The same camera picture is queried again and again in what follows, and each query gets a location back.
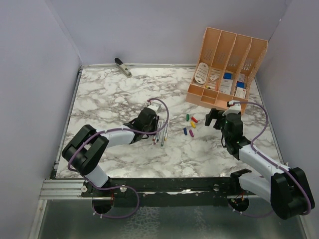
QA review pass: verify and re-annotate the white pen purple ink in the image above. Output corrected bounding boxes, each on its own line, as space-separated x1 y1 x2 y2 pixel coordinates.
153 120 164 145

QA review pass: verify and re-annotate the black grey stapler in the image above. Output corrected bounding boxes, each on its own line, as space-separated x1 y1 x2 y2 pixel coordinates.
114 57 132 78

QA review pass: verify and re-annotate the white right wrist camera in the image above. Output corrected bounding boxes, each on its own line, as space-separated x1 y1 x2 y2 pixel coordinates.
222 100 241 116

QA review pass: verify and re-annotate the aluminium frame profile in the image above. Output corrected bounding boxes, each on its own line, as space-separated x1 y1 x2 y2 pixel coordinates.
39 179 84 200

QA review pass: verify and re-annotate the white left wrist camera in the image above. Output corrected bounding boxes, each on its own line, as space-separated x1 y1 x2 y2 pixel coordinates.
147 102 161 114

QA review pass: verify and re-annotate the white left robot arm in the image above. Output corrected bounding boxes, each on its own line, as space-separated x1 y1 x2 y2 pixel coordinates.
62 103 160 197

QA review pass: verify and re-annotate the peach desk organizer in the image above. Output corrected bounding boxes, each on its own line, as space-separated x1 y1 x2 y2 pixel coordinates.
186 27 268 110

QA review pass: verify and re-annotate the white oval perforated item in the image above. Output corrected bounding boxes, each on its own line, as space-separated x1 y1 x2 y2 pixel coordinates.
194 62 209 85

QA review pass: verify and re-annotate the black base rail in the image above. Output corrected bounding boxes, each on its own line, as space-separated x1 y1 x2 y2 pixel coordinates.
81 177 252 208

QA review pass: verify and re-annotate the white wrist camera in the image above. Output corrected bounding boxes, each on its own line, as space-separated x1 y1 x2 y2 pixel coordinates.
147 102 161 114
222 100 241 116

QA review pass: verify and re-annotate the white pen green ink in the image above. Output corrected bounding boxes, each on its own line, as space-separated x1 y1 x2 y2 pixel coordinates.
160 120 169 147

